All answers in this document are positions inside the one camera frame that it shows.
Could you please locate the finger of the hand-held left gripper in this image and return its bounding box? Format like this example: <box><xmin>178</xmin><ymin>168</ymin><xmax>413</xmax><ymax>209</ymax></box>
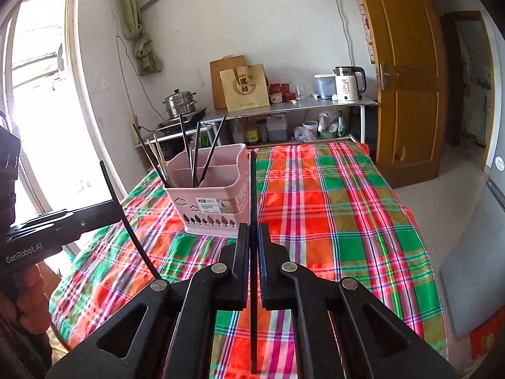
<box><xmin>24</xmin><ymin>207</ymin><xmax>81</xmax><ymax>226</ymax></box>
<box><xmin>6</xmin><ymin>200</ymin><xmax>124</xmax><ymax>243</ymax></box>

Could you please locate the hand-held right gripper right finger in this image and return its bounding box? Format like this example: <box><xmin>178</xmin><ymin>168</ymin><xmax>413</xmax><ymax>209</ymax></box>
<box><xmin>257</xmin><ymin>223</ymin><xmax>460</xmax><ymax>379</ymax></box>

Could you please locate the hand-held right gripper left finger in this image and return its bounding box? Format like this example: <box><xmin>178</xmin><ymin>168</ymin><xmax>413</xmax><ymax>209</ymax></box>
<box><xmin>44</xmin><ymin>223</ymin><xmax>252</xmax><ymax>379</ymax></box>

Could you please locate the pink plastic utensil basket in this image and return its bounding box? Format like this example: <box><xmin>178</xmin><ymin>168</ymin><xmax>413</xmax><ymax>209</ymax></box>
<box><xmin>163</xmin><ymin>144</ymin><xmax>259</xmax><ymax>240</ymax></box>

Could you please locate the grey metal chopstick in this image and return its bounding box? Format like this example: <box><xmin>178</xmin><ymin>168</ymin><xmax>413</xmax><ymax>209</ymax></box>
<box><xmin>179</xmin><ymin>114</ymin><xmax>195</xmax><ymax>174</ymax></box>

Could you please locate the person's left hand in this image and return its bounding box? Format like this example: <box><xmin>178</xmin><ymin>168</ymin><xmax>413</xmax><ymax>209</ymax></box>
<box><xmin>15</xmin><ymin>262</ymin><xmax>55</xmax><ymax>349</ymax></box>

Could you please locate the plaid tablecloth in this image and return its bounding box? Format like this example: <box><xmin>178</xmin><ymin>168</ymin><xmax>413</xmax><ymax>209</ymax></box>
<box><xmin>49</xmin><ymin>142</ymin><xmax>449</xmax><ymax>379</ymax></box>

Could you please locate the black induction cooker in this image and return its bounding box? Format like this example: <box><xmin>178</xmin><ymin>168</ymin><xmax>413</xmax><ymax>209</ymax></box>
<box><xmin>156</xmin><ymin>108</ymin><xmax>208</xmax><ymax>131</ymax></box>

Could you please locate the dark liquid plastic jug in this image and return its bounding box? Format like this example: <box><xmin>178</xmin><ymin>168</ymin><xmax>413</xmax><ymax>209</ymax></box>
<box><xmin>266</xmin><ymin>114</ymin><xmax>288</xmax><ymax>142</ymax></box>

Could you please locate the stainless steel steamer pot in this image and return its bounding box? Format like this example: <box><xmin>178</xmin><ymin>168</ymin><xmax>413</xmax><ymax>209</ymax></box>
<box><xmin>163</xmin><ymin>89</ymin><xmax>198</xmax><ymax>119</ymax></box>

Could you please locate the bag of packets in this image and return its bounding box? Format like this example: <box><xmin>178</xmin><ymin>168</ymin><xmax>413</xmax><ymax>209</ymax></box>
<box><xmin>318</xmin><ymin>111</ymin><xmax>348</xmax><ymax>140</ymax></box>

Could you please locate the metal shelf table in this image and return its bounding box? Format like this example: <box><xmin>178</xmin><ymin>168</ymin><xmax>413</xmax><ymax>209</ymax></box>
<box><xmin>132</xmin><ymin>97</ymin><xmax>379</xmax><ymax>159</ymax></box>

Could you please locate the tan paper gift bag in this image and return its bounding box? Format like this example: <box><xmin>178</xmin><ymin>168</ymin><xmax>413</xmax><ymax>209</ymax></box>
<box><xmin>219</xmin><ymin>64</ymin><xmax>271</xmax><ymax>112</ymax></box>

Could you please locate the green knotted curtain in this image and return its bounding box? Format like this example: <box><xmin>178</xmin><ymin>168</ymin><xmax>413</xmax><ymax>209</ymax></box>
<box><xmin>118</xmin><ymin>0</ymin><xmax>163</xmax><ymax>76</ymax></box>

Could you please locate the wooden cutting board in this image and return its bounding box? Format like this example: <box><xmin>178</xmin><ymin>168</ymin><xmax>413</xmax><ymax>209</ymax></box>
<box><xmin>209</xmin><ymin>55</ymin><xmax>247</xmax><ymax>110</ymax></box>

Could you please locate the water filter jug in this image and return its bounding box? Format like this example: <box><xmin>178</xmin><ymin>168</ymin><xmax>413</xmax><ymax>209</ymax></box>
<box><xmin>314</xmin><ymin>74</ymin><xmax>337</xmax><ymax>99</ymax></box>

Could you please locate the white electric kettle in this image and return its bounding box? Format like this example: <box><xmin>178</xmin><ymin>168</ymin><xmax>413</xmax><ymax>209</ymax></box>
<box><xmin>334</xmin><ymin>66</ymin><xmax>368</xmax><ymax>105</ymax></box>

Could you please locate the brown wooden door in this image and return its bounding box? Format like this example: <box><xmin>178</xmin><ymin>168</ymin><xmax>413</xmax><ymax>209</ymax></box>
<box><xmin>351</xmin><ymin>0</ymin><xmax>449</xmax><ymax>189</ymax></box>

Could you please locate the red cardboard box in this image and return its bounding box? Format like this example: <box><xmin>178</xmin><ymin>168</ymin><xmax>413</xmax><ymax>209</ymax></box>
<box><xmin>469</xmin><ymin>315</ymin><xmax>505</xmax><ymax>361</ymax></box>

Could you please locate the white window frame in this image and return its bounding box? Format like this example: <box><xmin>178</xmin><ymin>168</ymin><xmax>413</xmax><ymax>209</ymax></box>
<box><xmin>0</xmin><ymin>0</ymin><xmax>133</xmax><ymax>245</ymax></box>

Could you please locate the metal door handle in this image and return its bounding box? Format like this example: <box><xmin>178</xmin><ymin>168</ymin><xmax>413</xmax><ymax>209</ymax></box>
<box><xmin>379</xmin><ymin>63</ymin><xmax>399</xmax><ymax>92</ymax></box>

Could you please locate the wall calendar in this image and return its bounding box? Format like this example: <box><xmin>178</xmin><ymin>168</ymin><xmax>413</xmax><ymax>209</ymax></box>
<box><xmin>354</xmin><ymin>0</ymin><xmax>376</xmax><ymax>65</ymax></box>

